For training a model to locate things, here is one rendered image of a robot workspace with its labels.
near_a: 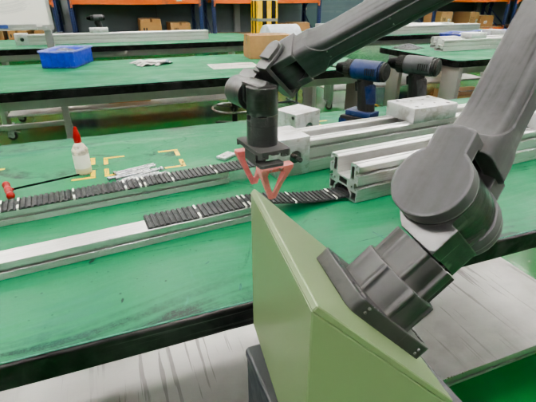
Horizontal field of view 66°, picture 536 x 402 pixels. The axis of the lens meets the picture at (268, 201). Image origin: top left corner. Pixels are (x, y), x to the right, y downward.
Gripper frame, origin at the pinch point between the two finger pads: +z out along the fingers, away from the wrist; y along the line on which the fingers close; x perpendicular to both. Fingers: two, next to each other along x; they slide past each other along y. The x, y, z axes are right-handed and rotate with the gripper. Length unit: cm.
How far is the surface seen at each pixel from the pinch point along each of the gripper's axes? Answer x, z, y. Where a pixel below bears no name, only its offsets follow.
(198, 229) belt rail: 14.2, 4.8, -1.7
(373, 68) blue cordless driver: -53, -14, 32
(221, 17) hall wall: -391, 20, 1016
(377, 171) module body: -25.1, -0.1, -4.5
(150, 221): 22.1, 2.5, 1.1
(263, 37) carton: -101, -7, 201
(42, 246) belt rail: 39.5, 2.7, 1.3
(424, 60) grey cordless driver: -74, -15, 33
